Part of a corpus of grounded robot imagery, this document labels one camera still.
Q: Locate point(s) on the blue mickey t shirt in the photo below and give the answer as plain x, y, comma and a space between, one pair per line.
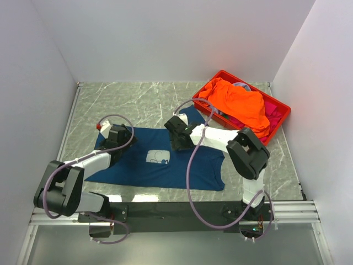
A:
151, 162

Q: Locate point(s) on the orange t shirt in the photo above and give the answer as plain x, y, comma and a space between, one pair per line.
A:
221, 94

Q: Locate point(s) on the magenta t shirt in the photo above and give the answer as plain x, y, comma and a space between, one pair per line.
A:
260, 116

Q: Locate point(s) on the red plastic bin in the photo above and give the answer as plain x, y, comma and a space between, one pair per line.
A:
223, 118

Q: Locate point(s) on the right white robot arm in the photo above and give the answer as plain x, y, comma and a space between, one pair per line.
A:
248, 155

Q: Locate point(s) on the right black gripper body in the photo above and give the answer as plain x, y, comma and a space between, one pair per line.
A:
176, 144

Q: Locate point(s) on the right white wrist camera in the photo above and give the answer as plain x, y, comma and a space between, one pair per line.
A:
183, 117

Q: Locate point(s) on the lavender t shirt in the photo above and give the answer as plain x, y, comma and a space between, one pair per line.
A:
243, 85

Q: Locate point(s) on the aluminium rail frame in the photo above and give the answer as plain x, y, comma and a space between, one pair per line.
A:
285, 212

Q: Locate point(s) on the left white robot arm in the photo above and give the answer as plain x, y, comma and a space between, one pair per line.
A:
60, 190

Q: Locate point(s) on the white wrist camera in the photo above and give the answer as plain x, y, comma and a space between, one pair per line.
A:
104, 128
183, 117

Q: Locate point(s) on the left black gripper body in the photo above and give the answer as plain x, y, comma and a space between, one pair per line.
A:
127, 138

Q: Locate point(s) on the black base beam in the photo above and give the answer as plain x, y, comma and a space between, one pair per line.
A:
175, 216

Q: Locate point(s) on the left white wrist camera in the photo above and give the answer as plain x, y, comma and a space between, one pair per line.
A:
104, 128

